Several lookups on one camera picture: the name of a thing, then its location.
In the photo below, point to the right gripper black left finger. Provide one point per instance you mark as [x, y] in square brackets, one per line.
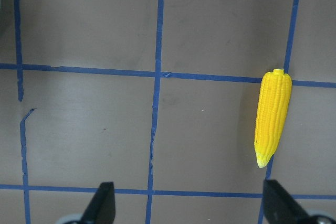
[101, 209]

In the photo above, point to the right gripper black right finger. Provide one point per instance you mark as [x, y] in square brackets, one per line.
[279, 206]

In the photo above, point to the yellow toy corn cob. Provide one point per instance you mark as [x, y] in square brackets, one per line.
[273, 102]

